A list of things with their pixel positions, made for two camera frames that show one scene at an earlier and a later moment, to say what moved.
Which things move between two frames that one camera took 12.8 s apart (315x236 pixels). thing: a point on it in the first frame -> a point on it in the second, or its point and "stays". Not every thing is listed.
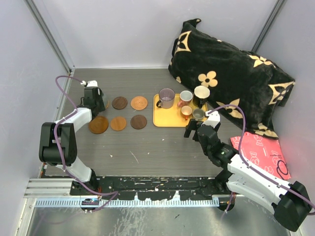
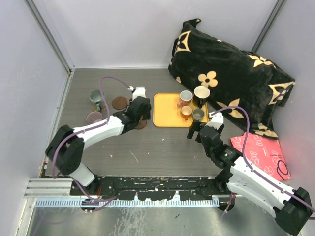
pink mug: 185,98 stays
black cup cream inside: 201,94 stays
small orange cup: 186,111 stays
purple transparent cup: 166,98 -> 93,117
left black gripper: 98,95 -> 146,115
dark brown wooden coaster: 119,103 stays
